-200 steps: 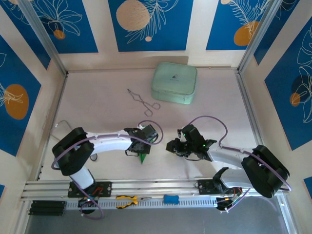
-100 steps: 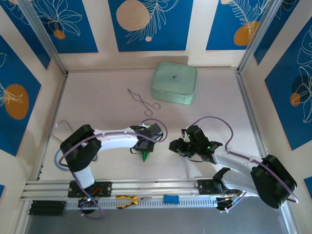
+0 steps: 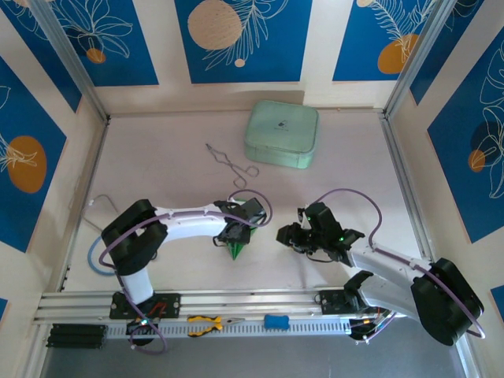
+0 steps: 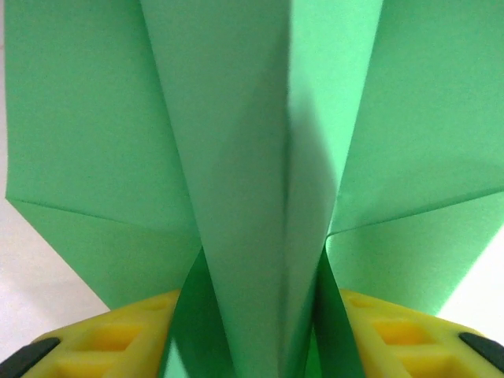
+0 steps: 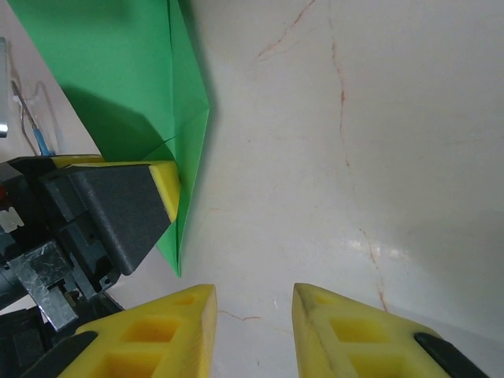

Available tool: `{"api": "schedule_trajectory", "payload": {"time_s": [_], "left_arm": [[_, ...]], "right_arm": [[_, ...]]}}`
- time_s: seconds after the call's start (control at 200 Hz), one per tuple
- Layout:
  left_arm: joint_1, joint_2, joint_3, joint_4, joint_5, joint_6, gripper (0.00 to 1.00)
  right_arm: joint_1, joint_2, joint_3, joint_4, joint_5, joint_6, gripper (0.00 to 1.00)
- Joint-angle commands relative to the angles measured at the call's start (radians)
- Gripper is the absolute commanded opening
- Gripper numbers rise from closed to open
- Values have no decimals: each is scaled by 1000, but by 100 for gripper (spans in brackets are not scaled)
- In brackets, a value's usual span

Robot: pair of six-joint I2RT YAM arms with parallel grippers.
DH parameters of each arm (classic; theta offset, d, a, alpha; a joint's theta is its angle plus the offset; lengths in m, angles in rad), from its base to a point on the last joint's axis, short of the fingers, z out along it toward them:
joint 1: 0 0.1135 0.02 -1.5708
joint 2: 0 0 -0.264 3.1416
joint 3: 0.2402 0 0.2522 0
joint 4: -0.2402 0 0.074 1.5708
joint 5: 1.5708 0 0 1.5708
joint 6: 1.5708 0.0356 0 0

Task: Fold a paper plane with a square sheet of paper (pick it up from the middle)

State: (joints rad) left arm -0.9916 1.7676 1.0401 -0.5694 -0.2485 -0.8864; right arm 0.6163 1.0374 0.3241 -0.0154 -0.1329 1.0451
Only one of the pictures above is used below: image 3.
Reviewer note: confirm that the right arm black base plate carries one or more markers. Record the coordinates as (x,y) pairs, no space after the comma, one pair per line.
(330,302)

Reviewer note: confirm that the green paper sheet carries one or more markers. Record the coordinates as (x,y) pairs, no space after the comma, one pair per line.
(236,250)

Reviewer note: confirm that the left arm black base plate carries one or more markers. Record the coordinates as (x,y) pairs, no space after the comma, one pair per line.
(169,305)

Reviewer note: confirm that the black controller board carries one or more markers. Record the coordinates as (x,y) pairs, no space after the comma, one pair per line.
(370,327)
(141,327)

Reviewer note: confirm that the mint green zip case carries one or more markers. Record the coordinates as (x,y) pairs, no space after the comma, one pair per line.
(281,134)

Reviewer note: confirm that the metal scissor tongs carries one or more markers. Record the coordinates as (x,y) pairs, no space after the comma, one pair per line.
(231,166)

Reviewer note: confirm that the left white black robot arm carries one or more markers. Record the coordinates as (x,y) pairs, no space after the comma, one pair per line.
(189,222)

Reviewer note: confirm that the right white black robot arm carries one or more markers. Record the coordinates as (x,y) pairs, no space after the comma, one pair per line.
(425,291)

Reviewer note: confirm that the blue bone shaped block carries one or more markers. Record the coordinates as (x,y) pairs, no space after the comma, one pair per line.
(276,321)

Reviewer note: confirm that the aluminium side rail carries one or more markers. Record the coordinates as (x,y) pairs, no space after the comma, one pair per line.
(100,138)
(398,157)

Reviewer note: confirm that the black stacked blocks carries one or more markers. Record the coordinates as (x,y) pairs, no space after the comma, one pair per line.
(76,336)

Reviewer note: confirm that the aluminium frame rail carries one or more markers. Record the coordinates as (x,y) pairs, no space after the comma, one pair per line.
(256,301)

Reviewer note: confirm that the aluminium corner post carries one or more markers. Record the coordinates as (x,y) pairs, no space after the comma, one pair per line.
(425,59)
(73,59)

